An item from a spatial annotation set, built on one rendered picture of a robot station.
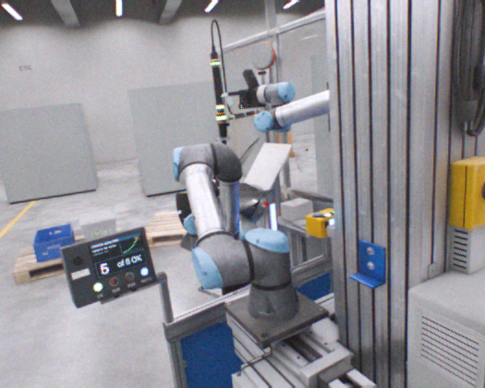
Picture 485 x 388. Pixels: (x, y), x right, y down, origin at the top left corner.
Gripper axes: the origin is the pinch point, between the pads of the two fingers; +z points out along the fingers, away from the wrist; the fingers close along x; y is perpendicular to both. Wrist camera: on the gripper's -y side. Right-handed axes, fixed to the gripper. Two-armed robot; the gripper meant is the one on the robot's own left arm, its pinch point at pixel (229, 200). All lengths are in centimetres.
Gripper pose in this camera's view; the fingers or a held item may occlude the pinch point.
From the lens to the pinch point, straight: 174.5
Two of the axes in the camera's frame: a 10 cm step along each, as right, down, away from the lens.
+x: 2.0, 9.6, 1.9
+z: 3.6, -2.6, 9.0
